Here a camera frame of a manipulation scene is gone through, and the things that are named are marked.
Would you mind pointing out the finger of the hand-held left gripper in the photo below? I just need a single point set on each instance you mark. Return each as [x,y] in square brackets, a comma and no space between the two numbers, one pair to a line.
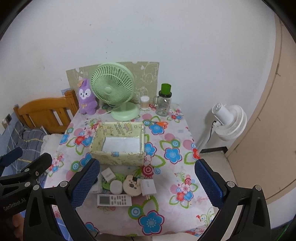
[38,165]
[10,155]

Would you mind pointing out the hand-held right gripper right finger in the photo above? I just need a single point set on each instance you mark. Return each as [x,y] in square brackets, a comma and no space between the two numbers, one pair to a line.
[208,185]

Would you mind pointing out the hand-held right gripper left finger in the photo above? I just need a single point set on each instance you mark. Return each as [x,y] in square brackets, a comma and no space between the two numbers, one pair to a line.
[85,183]

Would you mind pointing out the white square adapter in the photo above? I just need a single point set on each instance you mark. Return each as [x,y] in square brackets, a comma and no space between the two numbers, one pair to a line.
[108,175]

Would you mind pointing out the white rounded earbud case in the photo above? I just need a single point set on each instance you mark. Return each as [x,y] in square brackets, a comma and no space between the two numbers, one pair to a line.
[116,187]

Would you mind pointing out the white remote control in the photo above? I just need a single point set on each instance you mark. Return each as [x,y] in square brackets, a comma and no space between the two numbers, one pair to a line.
[113,200]

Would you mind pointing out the green perforated panda case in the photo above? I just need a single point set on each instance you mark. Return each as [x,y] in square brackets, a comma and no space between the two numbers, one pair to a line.
[119,177]

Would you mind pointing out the yellow printed storage box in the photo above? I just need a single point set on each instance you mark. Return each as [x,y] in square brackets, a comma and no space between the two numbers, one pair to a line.
[115,160]

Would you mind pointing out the round cream bear compact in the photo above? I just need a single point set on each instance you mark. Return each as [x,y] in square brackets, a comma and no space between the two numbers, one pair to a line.
[131,187]

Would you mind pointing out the white plug charger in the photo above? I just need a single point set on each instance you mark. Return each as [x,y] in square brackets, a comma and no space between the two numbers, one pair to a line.
[148,186]

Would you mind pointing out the grey plaid pillow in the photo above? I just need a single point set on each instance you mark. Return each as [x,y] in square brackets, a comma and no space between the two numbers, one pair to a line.
[27,139]

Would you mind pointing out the white cloth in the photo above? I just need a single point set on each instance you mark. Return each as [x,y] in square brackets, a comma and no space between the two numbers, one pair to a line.
[52,141]

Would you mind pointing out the wooden bed headboard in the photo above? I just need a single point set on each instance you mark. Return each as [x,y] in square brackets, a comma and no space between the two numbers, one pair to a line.
[46,109]

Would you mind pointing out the floral tablecloth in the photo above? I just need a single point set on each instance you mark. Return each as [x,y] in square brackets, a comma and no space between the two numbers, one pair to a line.
[171,139]

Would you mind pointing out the white floor fan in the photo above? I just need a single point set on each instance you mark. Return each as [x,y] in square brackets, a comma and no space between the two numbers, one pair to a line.
[231,125]

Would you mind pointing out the beige door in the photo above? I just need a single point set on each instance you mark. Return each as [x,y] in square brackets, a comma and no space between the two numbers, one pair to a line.
[266,139]

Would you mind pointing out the purple plush bunny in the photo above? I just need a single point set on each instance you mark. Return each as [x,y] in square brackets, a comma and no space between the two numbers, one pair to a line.
[86,102]

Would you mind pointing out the glass mug jar green lid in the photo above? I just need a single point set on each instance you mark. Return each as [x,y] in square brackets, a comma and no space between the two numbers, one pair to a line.
[163,106]

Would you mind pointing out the green desk fan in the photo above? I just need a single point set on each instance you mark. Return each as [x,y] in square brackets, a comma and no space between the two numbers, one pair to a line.
[108,90]

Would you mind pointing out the cotton swab jar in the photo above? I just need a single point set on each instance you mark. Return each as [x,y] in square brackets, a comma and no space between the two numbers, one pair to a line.
[145,104]

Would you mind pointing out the beige printed cardboard board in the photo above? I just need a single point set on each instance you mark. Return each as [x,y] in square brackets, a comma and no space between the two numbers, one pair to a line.
[148,74]

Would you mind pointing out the wall socket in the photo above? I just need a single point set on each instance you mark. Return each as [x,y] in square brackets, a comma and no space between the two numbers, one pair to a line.
[7,119]

